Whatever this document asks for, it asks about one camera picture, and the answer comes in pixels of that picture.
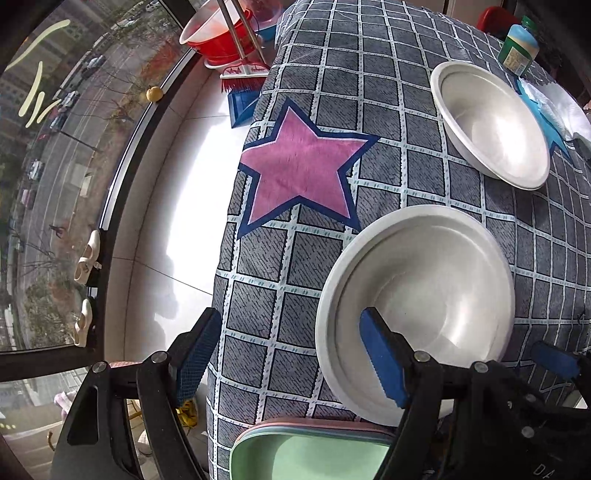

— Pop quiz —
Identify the red plate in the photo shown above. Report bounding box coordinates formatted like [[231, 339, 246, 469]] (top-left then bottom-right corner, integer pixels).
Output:
[[240, 416, 395, 435]]

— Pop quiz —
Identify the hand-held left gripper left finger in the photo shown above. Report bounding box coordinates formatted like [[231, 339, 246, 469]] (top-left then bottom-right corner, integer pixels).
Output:
[[51, 307, 223, 480]]

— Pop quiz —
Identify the black window frame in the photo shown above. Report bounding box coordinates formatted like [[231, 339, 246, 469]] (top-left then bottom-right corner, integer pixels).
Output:
[[0, 0, 200, 384]]

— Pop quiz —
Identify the blue dustpan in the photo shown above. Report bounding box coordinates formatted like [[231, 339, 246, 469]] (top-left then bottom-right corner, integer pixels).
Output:
[[227, 87, 265, 129]]

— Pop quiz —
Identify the pink plastic basin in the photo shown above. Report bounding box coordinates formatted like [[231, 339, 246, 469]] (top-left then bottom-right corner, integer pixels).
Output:
[[179, 6, 254, 52]]

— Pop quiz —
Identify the red plastic basin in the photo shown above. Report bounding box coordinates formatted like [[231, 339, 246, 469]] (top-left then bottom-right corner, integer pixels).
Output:
[[198, 18, 271, 68]]

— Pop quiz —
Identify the red bristle broom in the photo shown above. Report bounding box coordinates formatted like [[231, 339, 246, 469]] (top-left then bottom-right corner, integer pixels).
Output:
[[217, 0, 271, 94]]

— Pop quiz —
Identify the white shoe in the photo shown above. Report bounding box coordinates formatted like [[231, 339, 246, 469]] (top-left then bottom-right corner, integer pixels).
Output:
[[74, 230, 101, 283], [75, 299, 94, 348]]

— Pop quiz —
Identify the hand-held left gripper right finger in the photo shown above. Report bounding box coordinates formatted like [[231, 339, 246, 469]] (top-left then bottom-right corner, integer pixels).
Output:
[[359, 307, 518, 480]]

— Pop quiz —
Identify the blue plastic basin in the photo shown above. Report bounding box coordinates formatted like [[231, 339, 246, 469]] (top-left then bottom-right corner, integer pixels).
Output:
[[254, 18, 279, 45]]

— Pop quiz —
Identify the yellow plastic bag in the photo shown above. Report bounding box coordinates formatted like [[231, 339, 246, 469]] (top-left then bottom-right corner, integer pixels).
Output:
[[179, 399, 199, 428]]

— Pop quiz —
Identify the white cloth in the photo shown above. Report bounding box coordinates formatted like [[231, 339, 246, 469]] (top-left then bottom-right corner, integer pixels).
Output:
[[522, 78, 591, 148]]

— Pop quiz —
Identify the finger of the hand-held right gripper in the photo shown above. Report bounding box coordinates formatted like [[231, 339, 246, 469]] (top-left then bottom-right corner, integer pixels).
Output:
[[530, 340, 583, 383]]

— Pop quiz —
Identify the red chair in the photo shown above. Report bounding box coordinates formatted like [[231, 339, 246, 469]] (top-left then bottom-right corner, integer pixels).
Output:
[[477, 6, 522, 34]]

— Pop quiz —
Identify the white plastic bag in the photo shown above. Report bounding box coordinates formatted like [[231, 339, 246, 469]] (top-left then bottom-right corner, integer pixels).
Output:
[[54, 390, 80, 422]]

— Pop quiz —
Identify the green plate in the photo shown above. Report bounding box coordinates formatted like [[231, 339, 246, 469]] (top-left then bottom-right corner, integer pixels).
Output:
[[229, 425, 397, 480]]

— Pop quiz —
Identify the grey checked star tablecloth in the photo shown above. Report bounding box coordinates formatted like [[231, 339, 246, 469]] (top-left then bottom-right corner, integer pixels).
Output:
[[206, 0, 591, 480]]

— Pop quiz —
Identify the green bottle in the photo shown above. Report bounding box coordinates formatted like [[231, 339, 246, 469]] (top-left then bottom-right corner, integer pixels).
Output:
[[498, 16, 540, 75]]

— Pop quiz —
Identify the white bowl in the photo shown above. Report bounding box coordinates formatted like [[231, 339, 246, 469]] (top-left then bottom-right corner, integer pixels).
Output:
[[429, 61, 551, 191], [333, 213, 514, 398], [315, 204, 516, 428]]

